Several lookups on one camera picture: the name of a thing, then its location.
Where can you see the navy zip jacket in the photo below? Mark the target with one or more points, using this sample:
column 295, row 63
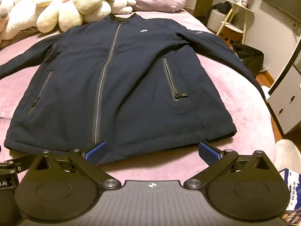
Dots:
column 141, row 75

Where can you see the yellow-legged side table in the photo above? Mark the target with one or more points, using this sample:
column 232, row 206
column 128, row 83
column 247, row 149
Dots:
column 235, row 16

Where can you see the cream ribbed flower plush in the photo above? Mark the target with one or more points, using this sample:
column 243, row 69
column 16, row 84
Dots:
column 68, row 7

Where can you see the brown box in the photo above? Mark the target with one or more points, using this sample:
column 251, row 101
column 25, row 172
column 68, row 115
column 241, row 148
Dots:
column 231, row 33

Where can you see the white round stool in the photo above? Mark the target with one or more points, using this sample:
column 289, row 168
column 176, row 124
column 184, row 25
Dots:
column 215, row 18

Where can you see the black bag on stool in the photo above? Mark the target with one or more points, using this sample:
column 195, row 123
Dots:
column 223, row 7

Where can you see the grey bunny plush toy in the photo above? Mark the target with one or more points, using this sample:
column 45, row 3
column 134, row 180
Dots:
column 122, row 4

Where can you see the white fluffy plush toy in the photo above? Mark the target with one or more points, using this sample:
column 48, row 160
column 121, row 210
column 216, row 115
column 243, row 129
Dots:
column 18, row 16

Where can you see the white drawer cabinet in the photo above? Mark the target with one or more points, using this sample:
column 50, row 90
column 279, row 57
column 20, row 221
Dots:
column 285, row 108

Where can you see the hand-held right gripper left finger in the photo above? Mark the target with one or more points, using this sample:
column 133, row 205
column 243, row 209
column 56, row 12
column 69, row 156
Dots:
column 95, row 152

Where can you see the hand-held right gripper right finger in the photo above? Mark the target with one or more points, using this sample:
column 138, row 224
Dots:
column 209, row 151

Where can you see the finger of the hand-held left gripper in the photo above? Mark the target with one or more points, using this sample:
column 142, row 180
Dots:
column 16, row 161

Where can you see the printed packet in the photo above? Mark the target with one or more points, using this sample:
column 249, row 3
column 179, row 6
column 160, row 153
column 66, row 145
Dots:
column 292, row 193

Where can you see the beige cloth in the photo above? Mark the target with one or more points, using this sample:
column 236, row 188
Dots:
column 16, row 38

